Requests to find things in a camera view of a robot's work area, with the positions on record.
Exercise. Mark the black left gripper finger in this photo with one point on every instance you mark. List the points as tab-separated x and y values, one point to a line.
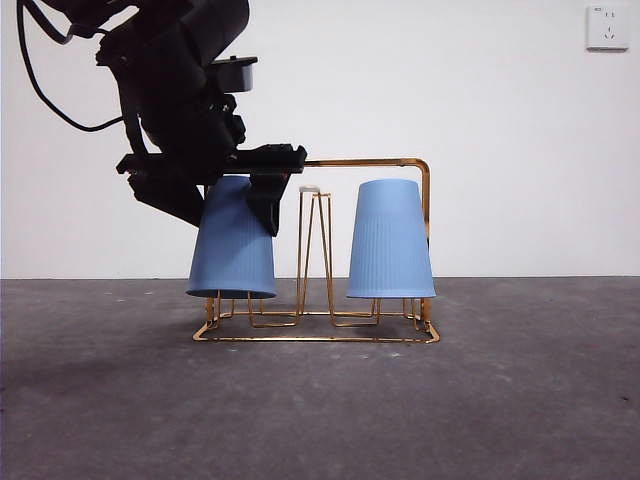
267	200
170	197

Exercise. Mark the blue ribbed plastic cup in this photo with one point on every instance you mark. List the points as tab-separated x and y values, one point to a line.
390	240
232	260

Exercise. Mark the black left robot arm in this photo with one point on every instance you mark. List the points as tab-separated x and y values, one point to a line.
170	75

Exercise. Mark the pale grey camera box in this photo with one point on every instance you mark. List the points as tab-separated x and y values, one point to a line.
245	77

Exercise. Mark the white wall socket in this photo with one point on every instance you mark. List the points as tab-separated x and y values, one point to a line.
607	30

